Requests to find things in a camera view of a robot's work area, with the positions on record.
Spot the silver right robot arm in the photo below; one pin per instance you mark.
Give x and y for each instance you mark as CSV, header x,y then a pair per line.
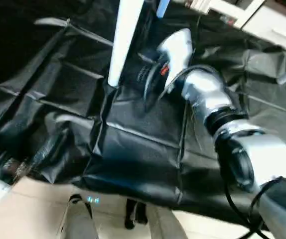
x,y
217,104

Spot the black robot foot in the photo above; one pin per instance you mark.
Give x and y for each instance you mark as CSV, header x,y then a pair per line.
x,y
153,219
78,219

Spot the black right robot foot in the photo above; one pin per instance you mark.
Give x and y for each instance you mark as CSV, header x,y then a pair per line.
x,y
153,219

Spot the white glass door cabinet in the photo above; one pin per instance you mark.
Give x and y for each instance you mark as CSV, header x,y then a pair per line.
x,y
222,10

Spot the white plastic table leg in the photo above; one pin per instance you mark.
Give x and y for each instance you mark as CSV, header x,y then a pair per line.
x,y
125,40
163,7

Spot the white drawer unit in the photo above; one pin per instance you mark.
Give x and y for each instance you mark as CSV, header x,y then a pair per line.
x,y
277,27

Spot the black left robot foot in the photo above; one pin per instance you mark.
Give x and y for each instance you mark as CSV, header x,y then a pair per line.
x,y
78,219

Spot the black work surface mat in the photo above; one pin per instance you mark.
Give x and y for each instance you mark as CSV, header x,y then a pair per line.
x,y
133,149

